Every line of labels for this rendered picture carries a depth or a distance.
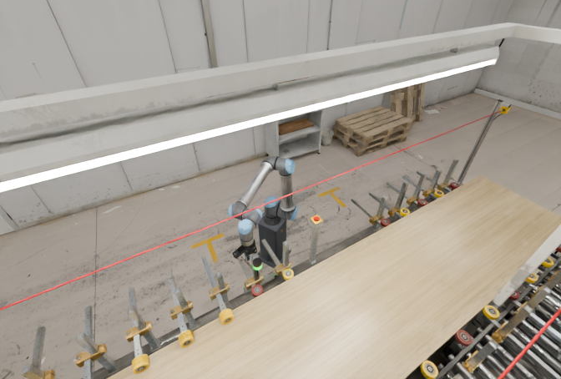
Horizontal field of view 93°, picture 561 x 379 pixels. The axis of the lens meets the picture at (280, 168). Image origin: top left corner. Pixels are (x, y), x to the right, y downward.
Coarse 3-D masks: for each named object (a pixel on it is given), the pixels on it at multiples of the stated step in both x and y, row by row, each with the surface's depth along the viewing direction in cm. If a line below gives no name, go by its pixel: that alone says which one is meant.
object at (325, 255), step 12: (444, 192) 291; (372, 228) 253; (348, 240) 241; (324, 252) 231; (336, 252) 231; (300, 264) 222; (312, 264) 222; (276, 276) 213; (264, 288) 205; (240, 300) 198; (216, 312) 191; (204, 324) 185; (168, 336) 179; (144, 348) 173; (156, 348) 173; (120, 360) 168; (132, 360) 168; (96, 372) 163; (108, 372) 163
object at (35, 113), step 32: (448, 32) 113; (480, 32) 114; (512, 32) 127; (544, 32) 118; (256, 64) 75; (288, 64) 76; (320, 64) 81; (352, 64) 88; (32, 96) 57; (64, 96) 57; (96, 96) 57; (128, 96) 60; (160, 96) 63; (192, 96) 67; (0, 128) 52; (32, 128) 54; (544, 256) 144; (512, 288) 164; (480, 320) 191; (448, 352) 227
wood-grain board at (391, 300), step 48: (480, 192) 263; (384, 240) 216; (432, 240) 216; (480, 240) 216; (528, 240) 215; (288, 288) 184; (336, 288) 184; (384, 288) 184; (432, 288) 183; (480, 288) 183; (240, 336) 160; (288, 336) 160; (336, 336) 160; (384, 336) 159; (432, 336) 159
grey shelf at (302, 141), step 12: (276, 120) 400; (288, 120) 466; (312, 120) 475; (276, 132) 412; (300, 132) 446; (312, 132) 449; (276, 144) 425; (288, 144) 486; (300, 144) 486; (312, 144) 486; (288, 156) 455
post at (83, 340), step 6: (78, 336) 138; (84, 336) 139; (78, 342) 137; (84, 342) 139; (90, 342) 143; (84, 348) 142; (90, 348) 144; (96, 348) 147; (90, 354) 146; (102, 360) 153; (108, 360) 157; (108, 366) 159; (114, 366) 163
